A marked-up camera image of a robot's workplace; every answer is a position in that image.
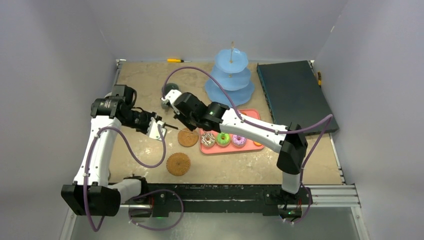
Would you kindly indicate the green frosted donut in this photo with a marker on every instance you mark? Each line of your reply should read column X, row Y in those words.
column 223, row 139

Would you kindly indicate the yellow-handled screwdriver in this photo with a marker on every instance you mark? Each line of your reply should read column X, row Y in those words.
column 177, row 60

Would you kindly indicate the lower woven rattan coaster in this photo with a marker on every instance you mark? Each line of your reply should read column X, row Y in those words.
column 178, row 164

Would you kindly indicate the black aluminium base frame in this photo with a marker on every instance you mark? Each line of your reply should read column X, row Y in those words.
column 160, row 199

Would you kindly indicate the yellow tool at right wall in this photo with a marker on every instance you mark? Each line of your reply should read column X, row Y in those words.
column 319, row 79

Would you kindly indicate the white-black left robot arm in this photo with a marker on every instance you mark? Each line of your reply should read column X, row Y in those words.
column 90, row 192

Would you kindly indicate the black food tongs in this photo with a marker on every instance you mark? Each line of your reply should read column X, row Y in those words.
column 165, row 125

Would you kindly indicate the dark teal flat box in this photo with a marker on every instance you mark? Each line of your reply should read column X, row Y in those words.
column 292, row 93

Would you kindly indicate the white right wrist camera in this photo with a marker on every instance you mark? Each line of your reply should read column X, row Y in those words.
column 170, row 98

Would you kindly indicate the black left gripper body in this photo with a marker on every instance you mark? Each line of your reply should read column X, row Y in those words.
column 140, row 120

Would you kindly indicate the woven rattan coaster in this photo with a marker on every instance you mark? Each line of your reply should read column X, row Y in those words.
column 178, row 164
column 187, row 138

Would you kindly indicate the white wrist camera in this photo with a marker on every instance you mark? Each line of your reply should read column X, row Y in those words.
column 170, row 98
column 156, row 130

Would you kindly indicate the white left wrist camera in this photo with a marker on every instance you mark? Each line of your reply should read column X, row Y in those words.
column 156, row 130

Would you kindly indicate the purple frosted donut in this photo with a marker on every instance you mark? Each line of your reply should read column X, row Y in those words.
column 238, row 141

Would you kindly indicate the upper woven rattan coaster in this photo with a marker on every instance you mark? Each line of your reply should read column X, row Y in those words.
column 187, row 138

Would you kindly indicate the pink rectangular tray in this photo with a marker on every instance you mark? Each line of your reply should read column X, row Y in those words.
column 249, row 146

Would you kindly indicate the chocolate drizzle white donut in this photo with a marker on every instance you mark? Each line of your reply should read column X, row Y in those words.
column 207, row 140

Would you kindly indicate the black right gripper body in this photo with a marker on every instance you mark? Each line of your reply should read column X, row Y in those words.
column 185, row 120

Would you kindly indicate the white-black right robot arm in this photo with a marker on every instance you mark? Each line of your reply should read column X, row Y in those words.
column 287, row 141

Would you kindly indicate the grey-green ceramic mug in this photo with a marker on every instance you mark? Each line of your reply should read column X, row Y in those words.
column 169, row 87

